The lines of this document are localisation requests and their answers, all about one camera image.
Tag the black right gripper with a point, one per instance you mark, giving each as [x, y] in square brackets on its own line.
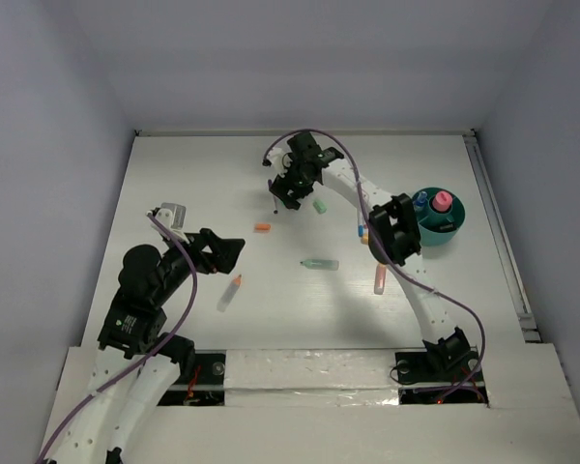
[282, 186]

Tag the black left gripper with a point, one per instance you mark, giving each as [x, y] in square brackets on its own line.
[223, 253]

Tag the purple thin marker pen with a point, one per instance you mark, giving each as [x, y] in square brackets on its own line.
[275, 206]

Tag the clear blue glue bottle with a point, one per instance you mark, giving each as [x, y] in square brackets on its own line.
[420, 200]

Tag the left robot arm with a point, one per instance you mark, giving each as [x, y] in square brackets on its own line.
[136, 361]

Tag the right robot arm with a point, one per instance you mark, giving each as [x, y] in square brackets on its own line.
[394, 241]

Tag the mint green eraser cap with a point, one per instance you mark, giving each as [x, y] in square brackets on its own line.
[319, 206]

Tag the small orange eraser cap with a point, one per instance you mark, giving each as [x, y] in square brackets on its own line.
[262, 227]

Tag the orange tip clear pencil case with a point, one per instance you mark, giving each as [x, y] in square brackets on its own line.
[229, 293]

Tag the green pencil-shaped clear case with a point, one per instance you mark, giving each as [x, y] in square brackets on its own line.
[320, 264]

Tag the pink orange pencil-shaped case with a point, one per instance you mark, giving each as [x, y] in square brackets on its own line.
[380, 279]

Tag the teal round organizer container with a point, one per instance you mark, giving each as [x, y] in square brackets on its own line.
[440, 214]

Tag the pink cap bottle in organizer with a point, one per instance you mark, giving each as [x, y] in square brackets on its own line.
[442, 201]

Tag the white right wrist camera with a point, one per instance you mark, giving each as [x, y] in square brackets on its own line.
[277, 159]

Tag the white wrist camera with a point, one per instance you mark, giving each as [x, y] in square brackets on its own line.
[277, 159]
[170, 215]

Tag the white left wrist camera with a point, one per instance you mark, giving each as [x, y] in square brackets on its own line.
[170, 215]

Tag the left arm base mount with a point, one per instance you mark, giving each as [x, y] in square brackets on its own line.
[204, 386]

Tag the aluminium rail right edge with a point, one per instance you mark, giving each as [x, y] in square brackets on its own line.
[525, 316]

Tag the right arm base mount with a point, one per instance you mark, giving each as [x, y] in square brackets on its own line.
[419, 384]

